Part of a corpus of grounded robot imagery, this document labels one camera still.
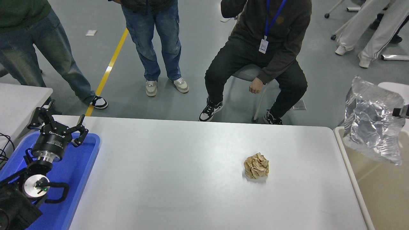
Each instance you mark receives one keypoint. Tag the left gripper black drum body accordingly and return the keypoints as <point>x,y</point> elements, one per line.
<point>51,142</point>

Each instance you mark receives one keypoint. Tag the silver foil tray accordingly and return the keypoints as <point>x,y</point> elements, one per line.
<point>367,127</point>

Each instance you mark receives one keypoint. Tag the tan paper ball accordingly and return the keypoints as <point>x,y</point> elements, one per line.
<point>256,166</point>

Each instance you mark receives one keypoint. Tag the seated person's left hand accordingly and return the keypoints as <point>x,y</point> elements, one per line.
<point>256,87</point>

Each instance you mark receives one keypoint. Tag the white side table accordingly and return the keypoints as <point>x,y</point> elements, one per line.
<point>19,102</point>

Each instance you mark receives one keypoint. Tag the blue plastic tray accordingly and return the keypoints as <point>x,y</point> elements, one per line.
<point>76,179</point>

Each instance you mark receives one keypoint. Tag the white bar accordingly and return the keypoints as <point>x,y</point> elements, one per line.
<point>396,57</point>

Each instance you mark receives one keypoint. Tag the standing person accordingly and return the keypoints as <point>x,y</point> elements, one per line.
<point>32,38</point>
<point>153,32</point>

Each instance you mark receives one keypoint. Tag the large pale bin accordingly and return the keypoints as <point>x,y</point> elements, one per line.
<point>383,198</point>

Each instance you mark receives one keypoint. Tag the metal floor socket plate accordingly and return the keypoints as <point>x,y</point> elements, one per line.
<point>300,106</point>

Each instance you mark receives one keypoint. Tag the white-framed office chair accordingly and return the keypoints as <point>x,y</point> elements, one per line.
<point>340,30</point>

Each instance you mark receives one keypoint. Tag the seated person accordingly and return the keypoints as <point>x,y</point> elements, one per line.
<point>249,64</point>

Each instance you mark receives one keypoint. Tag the grey chair with white legs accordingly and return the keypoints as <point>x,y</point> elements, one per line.
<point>246,72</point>

